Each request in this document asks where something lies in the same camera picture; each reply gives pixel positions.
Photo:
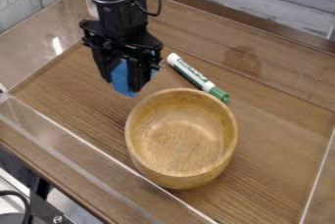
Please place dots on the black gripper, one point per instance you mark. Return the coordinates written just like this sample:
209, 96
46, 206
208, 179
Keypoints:
118, 37

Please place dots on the blue rectangular block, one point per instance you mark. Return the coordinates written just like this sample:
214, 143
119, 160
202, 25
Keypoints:
119, 76

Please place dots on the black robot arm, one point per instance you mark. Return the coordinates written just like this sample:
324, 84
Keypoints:
126, 52

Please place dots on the brown wooden bowl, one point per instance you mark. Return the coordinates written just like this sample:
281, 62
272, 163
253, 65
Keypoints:
181, 134

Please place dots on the green white marker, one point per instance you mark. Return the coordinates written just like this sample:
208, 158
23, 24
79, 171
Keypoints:
196, 78

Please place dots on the clear acrylic triangle bracket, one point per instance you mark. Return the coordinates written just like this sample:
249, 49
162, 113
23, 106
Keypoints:
91, 8

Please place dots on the black metal table bracket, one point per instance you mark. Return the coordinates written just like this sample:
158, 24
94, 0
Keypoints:
46, 214

